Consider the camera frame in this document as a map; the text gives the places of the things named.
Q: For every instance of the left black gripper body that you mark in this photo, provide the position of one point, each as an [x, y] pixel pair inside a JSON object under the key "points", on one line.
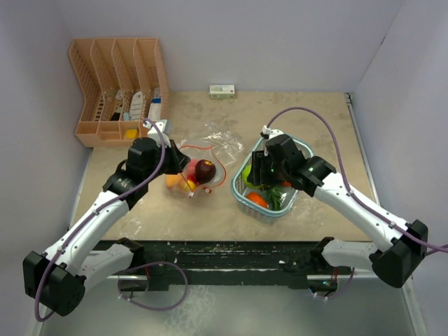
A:
{"points": [[149, 171]]}

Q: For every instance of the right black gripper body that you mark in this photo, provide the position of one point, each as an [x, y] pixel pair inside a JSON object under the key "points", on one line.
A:
{"points": [[274, 173]]}

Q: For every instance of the yellow peach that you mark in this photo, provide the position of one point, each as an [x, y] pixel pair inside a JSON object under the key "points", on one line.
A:
{"points": [[175, 181]]}

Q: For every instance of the dark purple fruit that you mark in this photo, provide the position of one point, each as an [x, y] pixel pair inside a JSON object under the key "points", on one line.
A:
{"points": [[205, 171]]}

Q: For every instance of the clear orange-zip bag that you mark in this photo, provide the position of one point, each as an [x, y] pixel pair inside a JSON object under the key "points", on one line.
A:
{"points": [[201, 150]]}

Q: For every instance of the pink peach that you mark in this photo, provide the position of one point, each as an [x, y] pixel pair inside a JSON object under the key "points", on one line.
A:
{"points": [[192, 166]]}

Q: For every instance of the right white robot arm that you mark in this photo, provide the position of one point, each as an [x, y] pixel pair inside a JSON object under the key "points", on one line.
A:
{"points": [[397, 246]]}

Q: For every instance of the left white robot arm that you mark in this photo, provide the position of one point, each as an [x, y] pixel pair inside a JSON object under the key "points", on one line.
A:
{"points": [[59, 277]]}

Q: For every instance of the yellow sponge block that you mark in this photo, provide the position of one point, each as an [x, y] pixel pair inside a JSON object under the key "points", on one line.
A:
{"points": [[131, 133]]}

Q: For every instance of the blue plastic basket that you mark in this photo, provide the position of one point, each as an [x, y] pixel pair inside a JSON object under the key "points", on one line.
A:
{"points": [[259, 189]]}

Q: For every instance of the white blue bottle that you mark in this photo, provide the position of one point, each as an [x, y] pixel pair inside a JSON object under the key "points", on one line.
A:
{"points": [[155, 109]]}

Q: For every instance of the white pack in organizer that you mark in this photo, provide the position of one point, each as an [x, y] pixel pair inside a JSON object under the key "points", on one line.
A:
{"points": [[136, 107]]}

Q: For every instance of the orange file organizer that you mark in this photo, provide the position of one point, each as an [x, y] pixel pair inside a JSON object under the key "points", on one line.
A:
{"points": [[109, 72]]}

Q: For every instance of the small green white box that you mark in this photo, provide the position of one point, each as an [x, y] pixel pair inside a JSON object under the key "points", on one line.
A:
{"points": [[222, 91]]}

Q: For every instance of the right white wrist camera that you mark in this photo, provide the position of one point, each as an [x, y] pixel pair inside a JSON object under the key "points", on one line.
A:
{"points": [[268, 134]]}

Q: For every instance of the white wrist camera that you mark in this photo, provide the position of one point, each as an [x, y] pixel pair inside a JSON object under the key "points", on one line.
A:
{"points": [[268, 134], [158, 130]]}

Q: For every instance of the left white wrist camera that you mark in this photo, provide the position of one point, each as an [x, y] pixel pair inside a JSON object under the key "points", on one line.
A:
{"points": [[158, 130]]}

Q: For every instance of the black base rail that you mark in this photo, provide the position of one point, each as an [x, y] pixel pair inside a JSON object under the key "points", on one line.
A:
{"points": [[293, 264]]}

